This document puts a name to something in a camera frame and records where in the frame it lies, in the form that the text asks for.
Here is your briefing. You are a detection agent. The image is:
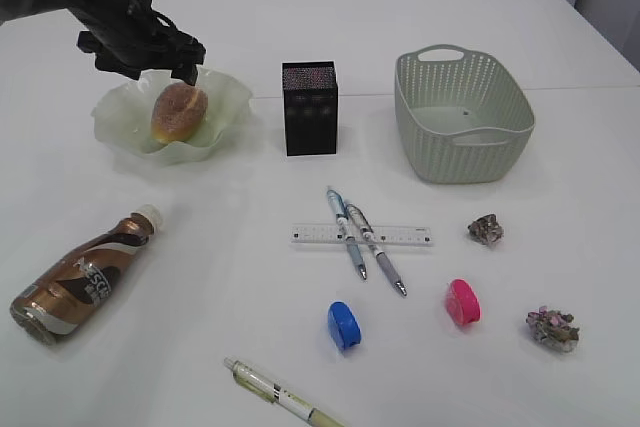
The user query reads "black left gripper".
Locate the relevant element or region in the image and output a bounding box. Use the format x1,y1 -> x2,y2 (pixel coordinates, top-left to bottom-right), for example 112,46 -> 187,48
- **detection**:
76,0 -> 206,86

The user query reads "sugared bread roll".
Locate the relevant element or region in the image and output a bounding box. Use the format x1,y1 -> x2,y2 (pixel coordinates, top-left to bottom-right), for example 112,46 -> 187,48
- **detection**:
150,83 -> 208,144

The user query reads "brown coffee drink bottle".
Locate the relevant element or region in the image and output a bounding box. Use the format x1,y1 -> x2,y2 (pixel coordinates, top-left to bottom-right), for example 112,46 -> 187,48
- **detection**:
9,204 -> 163,346

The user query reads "large paper ball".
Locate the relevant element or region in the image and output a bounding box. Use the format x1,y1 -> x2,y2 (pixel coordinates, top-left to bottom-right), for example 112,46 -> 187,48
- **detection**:
525,306 -> 580,353

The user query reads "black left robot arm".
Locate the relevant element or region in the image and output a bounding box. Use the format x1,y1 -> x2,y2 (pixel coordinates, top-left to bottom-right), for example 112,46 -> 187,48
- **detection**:
1,0 -> 206,85

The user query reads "pale green wavy plate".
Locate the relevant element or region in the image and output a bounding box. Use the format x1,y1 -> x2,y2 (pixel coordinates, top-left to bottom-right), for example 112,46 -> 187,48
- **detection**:
92,68 -> 252,165

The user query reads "black mesh pen holder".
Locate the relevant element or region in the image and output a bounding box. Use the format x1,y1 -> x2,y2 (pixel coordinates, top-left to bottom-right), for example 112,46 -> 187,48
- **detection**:
282,61 -> 338,156

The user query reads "blue grey pen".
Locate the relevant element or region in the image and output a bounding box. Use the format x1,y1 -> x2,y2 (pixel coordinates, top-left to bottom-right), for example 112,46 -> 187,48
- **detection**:
326,187 -> 367,281

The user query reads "grey patterned pen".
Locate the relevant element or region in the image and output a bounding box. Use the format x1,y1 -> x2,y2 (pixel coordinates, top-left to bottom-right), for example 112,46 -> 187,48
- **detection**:
345,201 -> 407,297

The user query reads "pale green plastic basket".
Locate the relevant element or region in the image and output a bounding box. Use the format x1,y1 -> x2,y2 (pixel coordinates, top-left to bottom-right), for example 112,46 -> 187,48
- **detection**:
394,44 -> 535,184

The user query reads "yellow green pen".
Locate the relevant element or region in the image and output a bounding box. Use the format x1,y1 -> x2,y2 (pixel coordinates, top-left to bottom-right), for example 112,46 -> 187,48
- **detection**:
224,357 -> 343,427

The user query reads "clear plastic ruler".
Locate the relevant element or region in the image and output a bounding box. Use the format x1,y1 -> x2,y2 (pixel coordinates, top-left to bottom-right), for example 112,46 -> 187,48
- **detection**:
290,223 -> 432,247

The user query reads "blue correction tape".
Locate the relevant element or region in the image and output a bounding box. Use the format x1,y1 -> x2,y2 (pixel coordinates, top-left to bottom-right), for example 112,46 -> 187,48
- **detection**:
327,301 -> 362,351

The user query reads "pink correction tape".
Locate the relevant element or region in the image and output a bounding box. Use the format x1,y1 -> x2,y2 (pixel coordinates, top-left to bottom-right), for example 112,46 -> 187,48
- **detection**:
445,279 -> 481,327

